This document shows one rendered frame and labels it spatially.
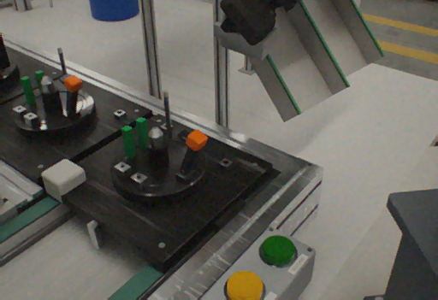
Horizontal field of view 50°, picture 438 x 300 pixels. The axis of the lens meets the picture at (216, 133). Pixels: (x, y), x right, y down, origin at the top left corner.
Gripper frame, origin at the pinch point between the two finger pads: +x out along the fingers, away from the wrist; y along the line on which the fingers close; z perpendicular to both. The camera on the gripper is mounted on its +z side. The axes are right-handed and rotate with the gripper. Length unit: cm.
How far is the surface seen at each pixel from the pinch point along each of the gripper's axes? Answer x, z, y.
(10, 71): 52, 18, 4
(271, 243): 4.5, -23.1, 18.6
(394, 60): 111, -103, -237
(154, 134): 15.0, -5.1, 13.8
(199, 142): 7.2, -8.6, 14.7
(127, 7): 78, 19, -53
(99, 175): 25.4, -5.2, 18.8
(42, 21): 97, 33, -39
